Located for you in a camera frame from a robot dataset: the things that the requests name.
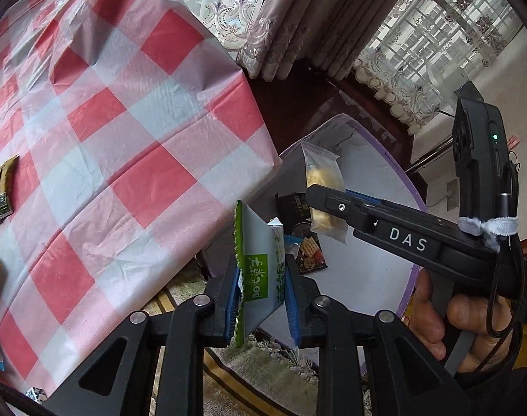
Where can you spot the white lace curtain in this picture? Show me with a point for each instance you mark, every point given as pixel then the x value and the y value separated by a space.
pixel 419 52
pixel 220 0

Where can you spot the black cracker snack packet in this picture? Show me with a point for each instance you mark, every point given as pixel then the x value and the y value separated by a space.
pixel 296 221

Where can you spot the beige and green snack packet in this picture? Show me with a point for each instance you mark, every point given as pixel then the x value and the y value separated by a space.
pixel 1 186

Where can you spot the person's right hand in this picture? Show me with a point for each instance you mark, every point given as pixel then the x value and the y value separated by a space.
pixel 428 312

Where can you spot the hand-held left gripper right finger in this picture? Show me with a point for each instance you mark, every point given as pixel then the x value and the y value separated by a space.
pixel 293 312

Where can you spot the clear packet with yellow pastry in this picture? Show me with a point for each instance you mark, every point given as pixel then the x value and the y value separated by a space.
pixel 322 173

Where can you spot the small green white snack packet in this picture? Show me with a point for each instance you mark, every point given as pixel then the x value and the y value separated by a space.
pixel 37 395

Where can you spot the patterned beige rug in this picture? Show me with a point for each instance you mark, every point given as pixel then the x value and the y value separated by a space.
pixel 254 377

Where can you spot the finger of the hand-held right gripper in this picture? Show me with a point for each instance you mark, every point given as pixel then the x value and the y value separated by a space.
pixel 332 203
pixel 397 210

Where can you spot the red white checkered tablecloth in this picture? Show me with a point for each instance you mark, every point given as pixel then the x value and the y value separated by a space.
pixel 137 117

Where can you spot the white storage box purple rim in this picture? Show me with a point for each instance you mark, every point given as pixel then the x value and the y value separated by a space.
pixel 376 173

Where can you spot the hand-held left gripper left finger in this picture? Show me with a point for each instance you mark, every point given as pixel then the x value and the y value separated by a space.
pixel 233 305

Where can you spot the small blue white snack packet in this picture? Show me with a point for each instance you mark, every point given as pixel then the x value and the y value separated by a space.
pixel 291 245

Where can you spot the green and white snack packet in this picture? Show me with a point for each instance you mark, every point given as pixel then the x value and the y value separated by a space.
pixel 257 277

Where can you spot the pinkish heavy curtain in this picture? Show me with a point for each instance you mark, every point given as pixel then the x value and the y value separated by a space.
pixel 324 17

